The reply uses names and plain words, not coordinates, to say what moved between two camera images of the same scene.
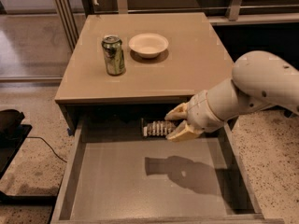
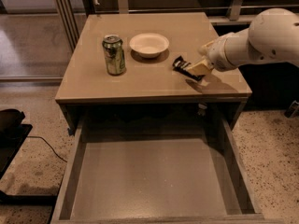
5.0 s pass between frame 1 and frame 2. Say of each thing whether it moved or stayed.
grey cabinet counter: stayed
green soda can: stayed
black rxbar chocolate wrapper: moved
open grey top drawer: stayed
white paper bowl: stayed
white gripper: moved
